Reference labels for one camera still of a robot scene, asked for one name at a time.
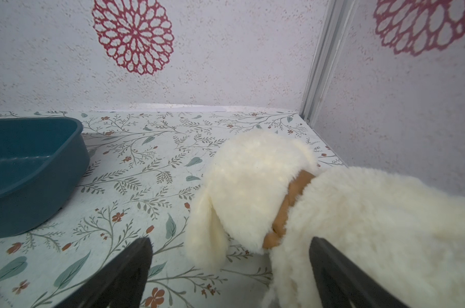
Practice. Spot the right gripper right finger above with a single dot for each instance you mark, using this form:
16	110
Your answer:
341	283

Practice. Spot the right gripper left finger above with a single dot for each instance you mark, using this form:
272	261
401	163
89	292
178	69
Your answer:
120	283

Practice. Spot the teal plastic storage box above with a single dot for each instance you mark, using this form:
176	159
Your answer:
41	162

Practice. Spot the white plush dog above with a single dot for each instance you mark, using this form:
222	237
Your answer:
268	193

